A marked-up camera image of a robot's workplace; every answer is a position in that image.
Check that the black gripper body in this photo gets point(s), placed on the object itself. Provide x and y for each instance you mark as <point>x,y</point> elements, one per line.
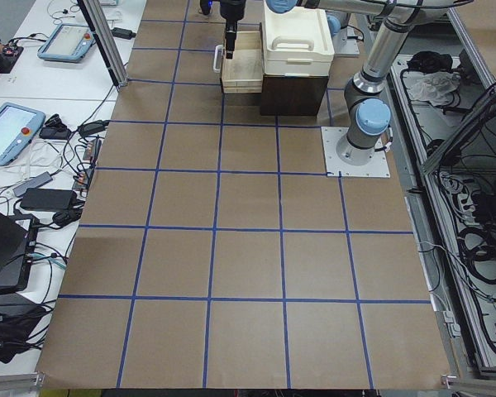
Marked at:
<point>231,10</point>

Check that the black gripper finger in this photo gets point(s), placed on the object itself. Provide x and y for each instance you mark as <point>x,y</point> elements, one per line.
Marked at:
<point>230,47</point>

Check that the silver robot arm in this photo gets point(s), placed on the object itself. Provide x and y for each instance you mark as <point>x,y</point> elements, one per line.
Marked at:
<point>399,18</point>

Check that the dark brown drawer cabinet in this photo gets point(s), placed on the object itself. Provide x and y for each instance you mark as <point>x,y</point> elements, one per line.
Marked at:
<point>292,96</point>

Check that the white plastic tray box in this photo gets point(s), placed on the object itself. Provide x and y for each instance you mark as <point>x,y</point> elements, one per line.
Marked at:
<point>296,43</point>

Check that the far blue teach pendant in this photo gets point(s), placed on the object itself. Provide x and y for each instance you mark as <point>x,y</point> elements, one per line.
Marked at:
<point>68,43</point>

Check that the blue teach pendant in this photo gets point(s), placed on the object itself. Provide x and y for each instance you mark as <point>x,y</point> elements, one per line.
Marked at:
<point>18,126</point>
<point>68,43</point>

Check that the white crumpled cloth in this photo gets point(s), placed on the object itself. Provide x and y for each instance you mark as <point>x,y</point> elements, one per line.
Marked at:
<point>436,88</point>

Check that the near blue teach pendant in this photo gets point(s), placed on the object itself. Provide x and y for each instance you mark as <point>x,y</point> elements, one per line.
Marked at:
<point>18,126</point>

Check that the black power brick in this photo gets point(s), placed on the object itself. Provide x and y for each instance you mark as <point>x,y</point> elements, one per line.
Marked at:
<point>47,199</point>

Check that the black laptop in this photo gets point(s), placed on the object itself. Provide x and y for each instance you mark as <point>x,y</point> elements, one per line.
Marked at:
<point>18,235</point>

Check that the aluminium frame post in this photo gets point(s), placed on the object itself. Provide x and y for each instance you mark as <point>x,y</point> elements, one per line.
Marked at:
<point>98,25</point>

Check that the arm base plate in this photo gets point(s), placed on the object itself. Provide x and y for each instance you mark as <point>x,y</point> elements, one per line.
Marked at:
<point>344,160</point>

